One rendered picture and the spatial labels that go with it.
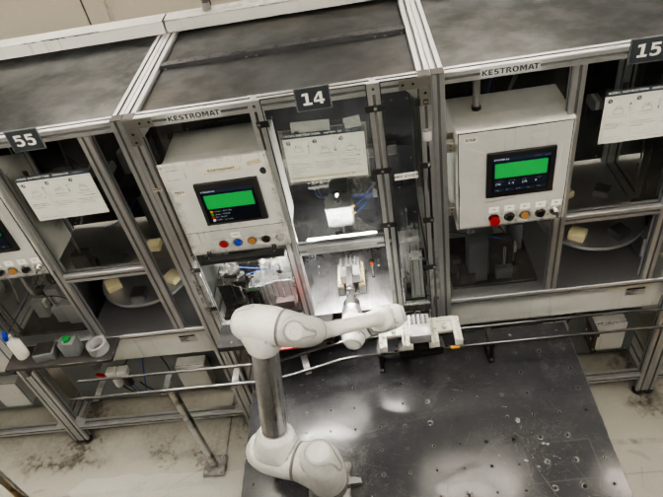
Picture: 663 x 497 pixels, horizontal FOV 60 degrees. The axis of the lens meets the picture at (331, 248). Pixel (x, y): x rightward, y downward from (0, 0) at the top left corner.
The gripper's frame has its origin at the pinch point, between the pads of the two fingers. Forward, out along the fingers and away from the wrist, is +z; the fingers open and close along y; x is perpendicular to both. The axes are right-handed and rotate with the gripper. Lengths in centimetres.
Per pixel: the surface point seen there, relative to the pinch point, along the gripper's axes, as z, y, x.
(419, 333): -32.3, -7.8, -28.5
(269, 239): -15, 41, 28
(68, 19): 345, 35, 248
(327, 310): -10.9, -9.5, 12.9
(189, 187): -14, 71, 53
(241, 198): -17, 65, 34
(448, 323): -23, -14, -42
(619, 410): -22, -101, -131
